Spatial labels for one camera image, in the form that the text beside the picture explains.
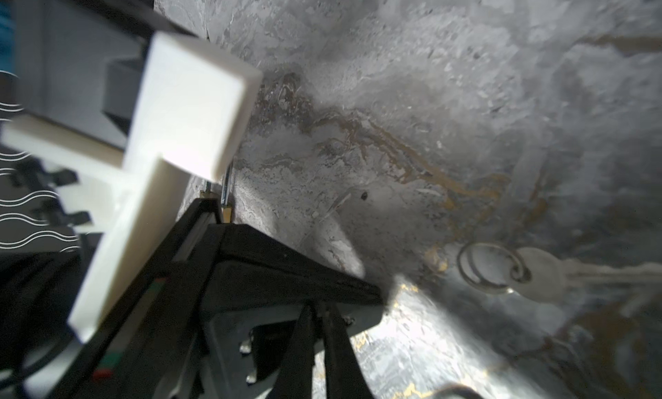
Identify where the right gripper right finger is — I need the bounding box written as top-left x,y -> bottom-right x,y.
317,302 -> 373,399

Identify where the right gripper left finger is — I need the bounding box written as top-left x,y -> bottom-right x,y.
267,304 -> 317,399

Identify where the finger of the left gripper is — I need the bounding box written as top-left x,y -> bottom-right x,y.
175,198 -> 384,327

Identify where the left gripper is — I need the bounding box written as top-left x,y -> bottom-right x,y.
49,261 -> 277,398

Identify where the brass padlock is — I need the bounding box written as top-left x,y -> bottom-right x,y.
199,161 -> 234,224

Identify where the small silver key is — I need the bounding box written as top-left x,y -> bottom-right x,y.
456,242 -> 661,304

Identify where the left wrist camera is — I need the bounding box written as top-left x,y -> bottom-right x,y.
1,32 -> 263,343

